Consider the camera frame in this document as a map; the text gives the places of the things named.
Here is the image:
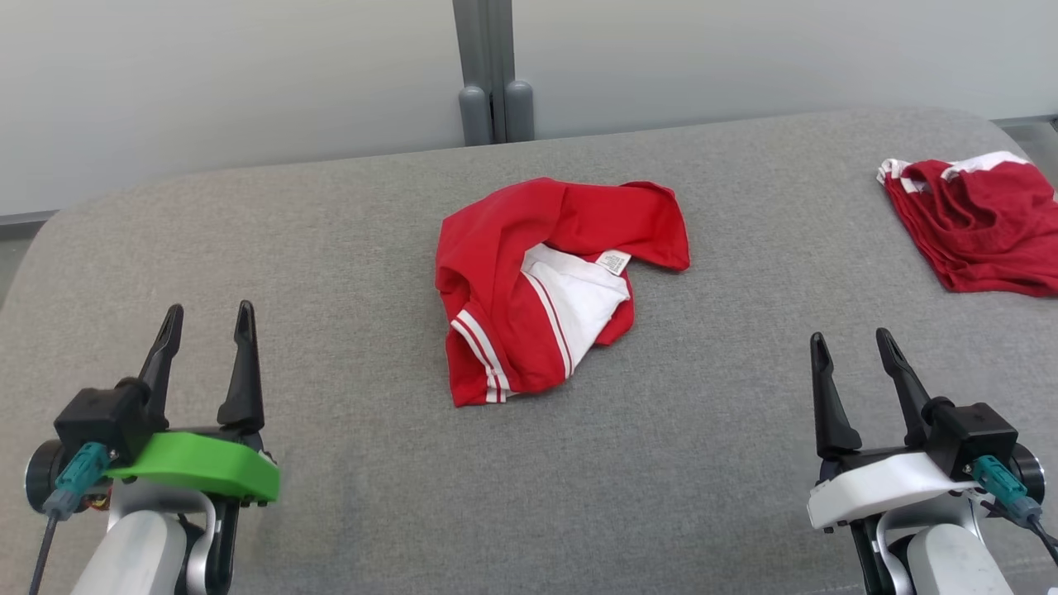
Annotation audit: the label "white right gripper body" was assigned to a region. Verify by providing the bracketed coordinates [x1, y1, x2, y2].
[808, 446, 980, 532]

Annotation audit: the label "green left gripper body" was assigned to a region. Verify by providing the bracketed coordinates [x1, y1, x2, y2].
[103, 426, 282, 505]

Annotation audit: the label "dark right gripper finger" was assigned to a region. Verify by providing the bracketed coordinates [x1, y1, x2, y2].
[876, 328, 933, 451]
[810, 332, 864, 460]

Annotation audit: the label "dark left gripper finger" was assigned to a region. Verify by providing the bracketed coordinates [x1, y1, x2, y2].
[217, 300, 266, 434]
[136, 303, 185, 431]

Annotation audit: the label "red shorts with white stripe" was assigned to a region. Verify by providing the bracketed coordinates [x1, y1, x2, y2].
[876, 150, 1058, 298]

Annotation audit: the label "red white number t-shirt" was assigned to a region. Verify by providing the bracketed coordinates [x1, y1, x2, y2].
[436, 177, 691, 407]

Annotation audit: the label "grey fabric sofa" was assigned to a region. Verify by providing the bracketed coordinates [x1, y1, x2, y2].
[0, 107, 1058, 595]

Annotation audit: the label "grey partition base rail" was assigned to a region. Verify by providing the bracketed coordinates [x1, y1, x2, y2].
[0, 210, 60, 240]

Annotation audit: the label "grey partition post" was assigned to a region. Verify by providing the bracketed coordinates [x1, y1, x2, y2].
[452, 0, 536, 148]

